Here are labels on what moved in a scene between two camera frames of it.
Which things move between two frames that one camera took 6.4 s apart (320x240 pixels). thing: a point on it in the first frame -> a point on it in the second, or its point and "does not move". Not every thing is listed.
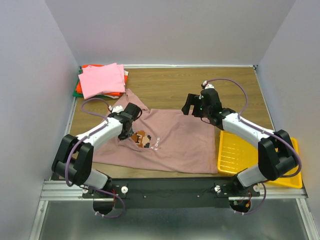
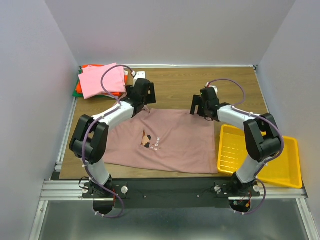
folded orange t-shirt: [79, 88] does not move
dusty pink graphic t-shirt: [168, 139] does not move
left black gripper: [126, 132] -> [150, 92]
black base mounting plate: [200, 192] does not move
